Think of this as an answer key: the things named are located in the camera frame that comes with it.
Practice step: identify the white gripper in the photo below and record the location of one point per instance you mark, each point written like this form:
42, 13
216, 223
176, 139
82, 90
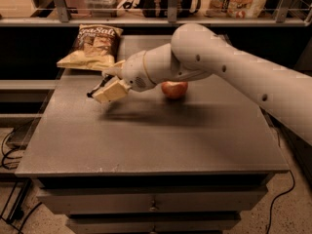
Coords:
134, 71

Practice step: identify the black rxbar chocolate bar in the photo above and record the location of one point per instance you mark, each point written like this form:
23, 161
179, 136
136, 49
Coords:
105, 80

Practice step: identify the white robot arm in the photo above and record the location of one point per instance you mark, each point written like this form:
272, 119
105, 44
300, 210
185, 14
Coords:
196, 53

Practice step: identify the brown sea salt chip bag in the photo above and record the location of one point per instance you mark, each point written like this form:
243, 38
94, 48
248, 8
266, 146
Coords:
95, 48

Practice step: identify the printed snack bag on shelf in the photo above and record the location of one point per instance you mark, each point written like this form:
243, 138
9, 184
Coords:
236, 9

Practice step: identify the red apple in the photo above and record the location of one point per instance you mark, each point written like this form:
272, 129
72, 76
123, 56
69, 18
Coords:
174, 90

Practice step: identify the black backpack on shelf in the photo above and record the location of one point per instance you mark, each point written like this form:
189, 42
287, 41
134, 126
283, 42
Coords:
159, 8

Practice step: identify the grey drawer cabinet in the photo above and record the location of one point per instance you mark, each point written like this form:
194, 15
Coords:
201, 160

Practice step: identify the black metal stand left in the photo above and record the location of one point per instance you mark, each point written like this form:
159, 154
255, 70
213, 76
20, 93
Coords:
13, 194

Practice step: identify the metal shelf rail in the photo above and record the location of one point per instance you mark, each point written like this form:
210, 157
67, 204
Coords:
75, 12

